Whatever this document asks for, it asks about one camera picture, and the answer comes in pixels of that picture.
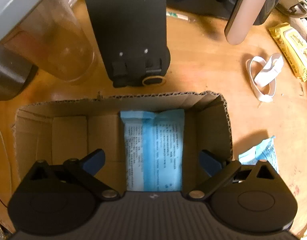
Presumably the yellow wet wipes pack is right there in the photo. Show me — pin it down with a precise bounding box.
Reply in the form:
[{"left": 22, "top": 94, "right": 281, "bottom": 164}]
[{"left": 268, "top": 23, "right": 307, "bottom": 82}]

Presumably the black phone stand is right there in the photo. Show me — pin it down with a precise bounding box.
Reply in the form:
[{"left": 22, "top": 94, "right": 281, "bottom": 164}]
[{"left": 85, "top": 0, "right": 171, "bottom": 88}]

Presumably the grey rice cooker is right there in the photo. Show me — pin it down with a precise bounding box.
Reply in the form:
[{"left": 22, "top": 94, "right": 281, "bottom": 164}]
[{"left": 0, "top": 45, "right": 38, "bottom": 101}]

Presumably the open cardboard box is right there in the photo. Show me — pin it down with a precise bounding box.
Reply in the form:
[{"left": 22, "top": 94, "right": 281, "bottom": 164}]
[{"left": 14, "top": 91, "right": 233, "bottom": 193}]

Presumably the blue snack pack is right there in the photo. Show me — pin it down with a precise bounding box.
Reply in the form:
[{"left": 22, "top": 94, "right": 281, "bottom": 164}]
[
  {"left": 120, "top": 109, "right": 185, "bottom": 192},
  {"left": 238, "top": 136, "right": 279, "bottom": 173}
]

